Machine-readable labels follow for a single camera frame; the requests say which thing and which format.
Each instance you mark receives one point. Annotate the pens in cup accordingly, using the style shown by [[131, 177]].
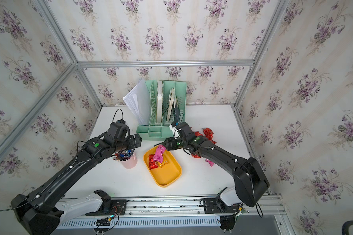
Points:
[[124, 155]]

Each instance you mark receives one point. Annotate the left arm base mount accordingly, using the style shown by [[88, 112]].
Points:
[[109, 205]]

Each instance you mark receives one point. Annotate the white book in organizer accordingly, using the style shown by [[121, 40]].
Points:
[[159, 110]]

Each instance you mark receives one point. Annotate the mint green file organizer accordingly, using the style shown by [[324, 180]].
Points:
[[154, 131]]

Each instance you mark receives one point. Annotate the pink tea bag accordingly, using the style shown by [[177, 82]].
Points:
[[210, 162], [158, 156]]

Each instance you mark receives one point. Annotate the yellow plastic storage tray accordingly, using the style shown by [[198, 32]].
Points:
[[168, 173]]

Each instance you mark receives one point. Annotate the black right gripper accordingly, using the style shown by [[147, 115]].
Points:
[[169, 142]]

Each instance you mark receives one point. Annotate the orange tea bag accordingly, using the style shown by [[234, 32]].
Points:
[[163, 163]]

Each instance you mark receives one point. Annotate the pink metal pen cup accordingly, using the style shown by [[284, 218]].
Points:
[[131, 162]]

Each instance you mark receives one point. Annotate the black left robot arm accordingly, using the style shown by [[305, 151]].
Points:
[[37, 211]]

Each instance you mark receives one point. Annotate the red tea bag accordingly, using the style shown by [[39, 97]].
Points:
[[197, 133], [153, 164], [195, 156], [208, 133]]

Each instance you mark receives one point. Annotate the white paper stack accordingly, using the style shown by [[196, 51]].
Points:
[[138, 100]]

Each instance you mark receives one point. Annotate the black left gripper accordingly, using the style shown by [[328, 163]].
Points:
[[132, 144]]

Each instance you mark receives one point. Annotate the aluminium front rail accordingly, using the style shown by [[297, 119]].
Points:
[[162, 206]]

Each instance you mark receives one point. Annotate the dark notebooks in organizer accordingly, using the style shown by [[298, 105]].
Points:
[[173, 110]]

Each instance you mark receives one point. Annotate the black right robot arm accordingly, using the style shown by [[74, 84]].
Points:
[[250, 182]]

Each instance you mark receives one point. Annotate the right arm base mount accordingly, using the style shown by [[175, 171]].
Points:
[[226, 201]]

